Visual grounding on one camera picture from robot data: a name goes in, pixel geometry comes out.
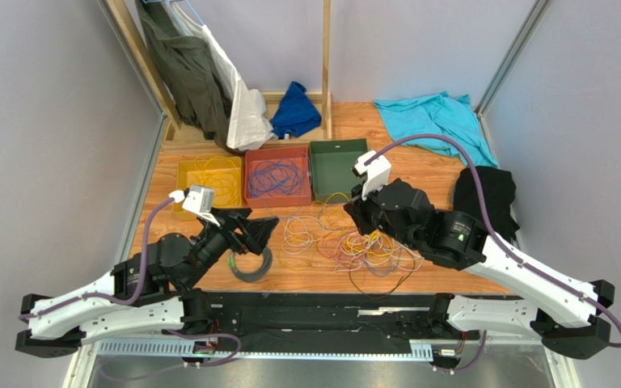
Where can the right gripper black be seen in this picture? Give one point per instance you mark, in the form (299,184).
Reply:
(367,207)

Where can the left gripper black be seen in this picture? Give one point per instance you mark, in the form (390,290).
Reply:
(231,221)

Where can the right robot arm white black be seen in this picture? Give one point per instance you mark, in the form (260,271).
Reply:
(562,312)

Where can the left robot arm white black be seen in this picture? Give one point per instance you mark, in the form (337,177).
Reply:
(155,290)

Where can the red plastic bin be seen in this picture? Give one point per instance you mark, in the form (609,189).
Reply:
(277,177)

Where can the yellow plastic bin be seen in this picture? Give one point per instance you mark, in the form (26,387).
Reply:
(223,174)

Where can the green plastic bin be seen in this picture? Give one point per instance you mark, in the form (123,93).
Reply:
(331,168)

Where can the black cloth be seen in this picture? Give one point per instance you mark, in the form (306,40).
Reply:
(499,192)

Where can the white garment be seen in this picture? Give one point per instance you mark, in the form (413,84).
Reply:
(248,128)

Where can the cyan cloth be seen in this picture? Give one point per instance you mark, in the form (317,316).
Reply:
(438,114)

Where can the dark blue cloth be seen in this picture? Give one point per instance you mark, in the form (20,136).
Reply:
(296,114)

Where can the olive green garment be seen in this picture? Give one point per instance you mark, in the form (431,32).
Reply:
(187,68)

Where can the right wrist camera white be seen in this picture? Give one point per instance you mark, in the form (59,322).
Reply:
(374,169)

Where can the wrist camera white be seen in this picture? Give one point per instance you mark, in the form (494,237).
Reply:
(197,200)
(374,169)

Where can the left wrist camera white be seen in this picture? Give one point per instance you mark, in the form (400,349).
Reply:
(197,200)

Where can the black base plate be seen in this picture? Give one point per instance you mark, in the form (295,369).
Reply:
(329,323)

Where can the wooden rack frame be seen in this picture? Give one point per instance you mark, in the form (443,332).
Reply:
(271,42)

